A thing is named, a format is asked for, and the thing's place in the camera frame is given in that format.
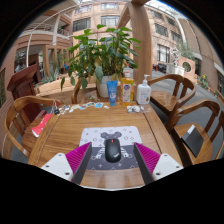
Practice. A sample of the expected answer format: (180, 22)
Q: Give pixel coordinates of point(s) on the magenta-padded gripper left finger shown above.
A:
(77, 156)

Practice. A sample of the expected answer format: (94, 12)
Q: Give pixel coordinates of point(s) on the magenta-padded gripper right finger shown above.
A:
(147, 157)

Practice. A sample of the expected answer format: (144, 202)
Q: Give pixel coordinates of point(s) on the black computer mouse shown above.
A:
(113, 150)

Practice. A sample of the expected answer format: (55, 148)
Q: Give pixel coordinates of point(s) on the grey white bear-print mouse pad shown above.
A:
(96, 133)

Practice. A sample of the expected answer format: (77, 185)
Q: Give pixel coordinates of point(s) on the wooden armchair with black notebook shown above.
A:
(180, 131)

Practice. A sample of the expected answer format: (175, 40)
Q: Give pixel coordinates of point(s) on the black notebook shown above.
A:
(192, 140)

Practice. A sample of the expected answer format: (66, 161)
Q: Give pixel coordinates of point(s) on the clear plastic packet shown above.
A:
(135, 109)

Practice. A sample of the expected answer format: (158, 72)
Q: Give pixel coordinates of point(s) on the small black key fob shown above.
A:
(56, 111)

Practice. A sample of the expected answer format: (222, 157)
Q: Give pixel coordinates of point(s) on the blue sticker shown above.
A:
(98, 105)

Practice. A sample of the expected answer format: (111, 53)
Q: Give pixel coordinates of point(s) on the empty wooden armchair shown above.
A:
(163, 98)

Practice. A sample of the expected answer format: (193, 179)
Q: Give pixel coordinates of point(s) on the white pump bottle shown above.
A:
(144, 93)

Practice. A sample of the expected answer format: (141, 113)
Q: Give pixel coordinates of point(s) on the wooden chair behind plant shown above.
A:
(76, 91)

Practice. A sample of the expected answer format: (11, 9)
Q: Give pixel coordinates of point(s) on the yellow liquid bottle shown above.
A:
(127, 91)

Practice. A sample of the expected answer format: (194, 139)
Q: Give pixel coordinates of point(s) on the wooden planter box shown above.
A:
(51, 89)

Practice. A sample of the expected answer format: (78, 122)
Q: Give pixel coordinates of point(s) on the blue squeeze tube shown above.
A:
(112, 92)

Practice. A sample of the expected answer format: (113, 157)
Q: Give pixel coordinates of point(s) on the wooden armchair with red bag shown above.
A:
(16, 113)

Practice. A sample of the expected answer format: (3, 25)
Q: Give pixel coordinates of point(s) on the dark red wooden lectern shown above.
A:
(21, 83)

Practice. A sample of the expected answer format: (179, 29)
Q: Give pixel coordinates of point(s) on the green plant in white pot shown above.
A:
(103, 53)

